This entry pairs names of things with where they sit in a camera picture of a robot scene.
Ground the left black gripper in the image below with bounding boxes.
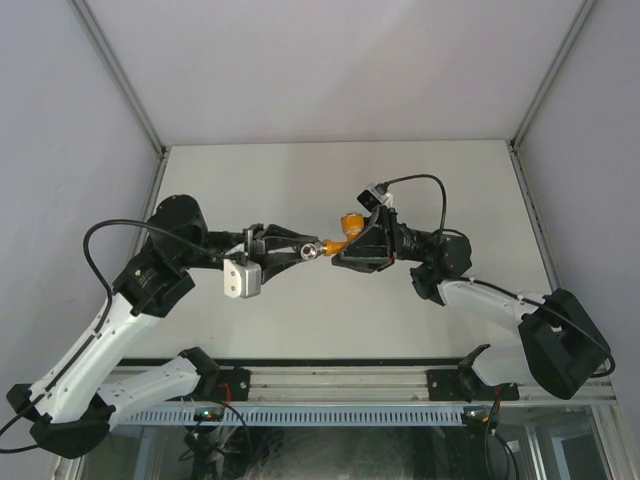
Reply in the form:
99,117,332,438
179,224,319,287

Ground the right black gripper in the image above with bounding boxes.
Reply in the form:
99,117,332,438
331,206,431,274

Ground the orange plastic water faucet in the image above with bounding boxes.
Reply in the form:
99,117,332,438
321,212,365,256

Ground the metal tee pipe fitting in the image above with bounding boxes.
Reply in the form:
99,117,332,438
299,241,326,261

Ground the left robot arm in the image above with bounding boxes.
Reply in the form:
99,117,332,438
7,195,322,459

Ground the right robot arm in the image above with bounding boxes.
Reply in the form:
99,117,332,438
324,206,615,400

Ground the left black camera cable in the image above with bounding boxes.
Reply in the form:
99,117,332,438
82,218,246,301

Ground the black camera cable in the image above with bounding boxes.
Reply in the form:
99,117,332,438
82,218,246,301
379,173,449,236

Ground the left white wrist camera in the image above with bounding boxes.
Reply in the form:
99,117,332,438
223,259,262,299

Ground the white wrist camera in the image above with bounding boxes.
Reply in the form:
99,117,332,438
356,182,393,212
223,259,262,299

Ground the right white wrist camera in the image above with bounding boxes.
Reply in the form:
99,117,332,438
356,182,393,212

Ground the right black camera cable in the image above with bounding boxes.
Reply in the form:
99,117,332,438
379,173,449,236

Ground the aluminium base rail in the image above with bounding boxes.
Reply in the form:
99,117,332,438
222,365,617,407

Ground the slotted grey cable duct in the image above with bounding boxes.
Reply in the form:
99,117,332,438
112,403,474,427

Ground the left aluminium frame post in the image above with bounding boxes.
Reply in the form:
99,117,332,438
67,0,169,157

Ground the aluminium frame post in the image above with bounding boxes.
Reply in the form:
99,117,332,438
508,0,599,151
67,0,169,157

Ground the right aluminium frame post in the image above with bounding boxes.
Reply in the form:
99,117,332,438
508,0,599,151

